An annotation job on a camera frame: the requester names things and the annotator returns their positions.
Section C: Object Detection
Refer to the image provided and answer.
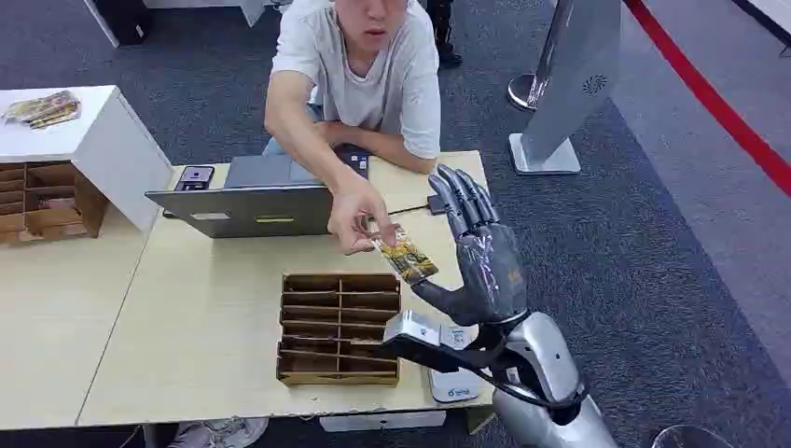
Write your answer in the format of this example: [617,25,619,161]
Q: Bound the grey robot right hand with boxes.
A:
[410,163,530,327]

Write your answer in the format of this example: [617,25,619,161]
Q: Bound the person's right hand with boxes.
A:
[326,177,398,257]

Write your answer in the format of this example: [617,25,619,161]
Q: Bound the yellow printed card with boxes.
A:
[370,227,440,287]

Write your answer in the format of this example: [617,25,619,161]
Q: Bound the grey laptop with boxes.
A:
[145,151,370,240]

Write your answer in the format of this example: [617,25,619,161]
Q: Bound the white flat device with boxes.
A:
[427,323,491,404]

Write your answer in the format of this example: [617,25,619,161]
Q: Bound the person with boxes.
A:
[262,0,444,256]

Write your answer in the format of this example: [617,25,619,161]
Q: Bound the wooden slotted card box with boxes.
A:
[0,161,111,246]
[275,273,404,389]

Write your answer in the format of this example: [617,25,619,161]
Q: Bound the black smartphone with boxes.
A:
[173,164,215,192]

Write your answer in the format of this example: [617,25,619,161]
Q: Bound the chrome stanchion base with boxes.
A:
[507,73,540,113]

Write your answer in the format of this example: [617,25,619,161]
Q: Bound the white bar under desk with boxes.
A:
[318,410,448,433]

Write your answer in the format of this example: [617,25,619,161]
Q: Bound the black legs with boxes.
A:
[424,0,464,68]

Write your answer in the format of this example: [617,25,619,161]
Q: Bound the silver kiosk stand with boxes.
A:
[508,0,623,176]

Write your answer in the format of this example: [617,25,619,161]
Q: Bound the white cabinet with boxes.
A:
[0,85,174,233]

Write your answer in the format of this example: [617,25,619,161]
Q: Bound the pale shoe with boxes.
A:
[166,417,271,448]

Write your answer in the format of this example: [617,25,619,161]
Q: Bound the red floor tape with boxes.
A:
[622,0,791,201]

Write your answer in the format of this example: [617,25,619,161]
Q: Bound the black box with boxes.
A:
[92,0,154,49]

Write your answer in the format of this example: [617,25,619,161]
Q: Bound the white table leg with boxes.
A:
[82,0,121,49]

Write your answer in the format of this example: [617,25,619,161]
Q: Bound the pile of wrapped cards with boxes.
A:
[2,90,83,131]

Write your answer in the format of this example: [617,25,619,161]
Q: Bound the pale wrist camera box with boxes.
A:
[382,310,444,349]

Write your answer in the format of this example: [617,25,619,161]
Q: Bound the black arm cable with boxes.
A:
[432,352,587,413]

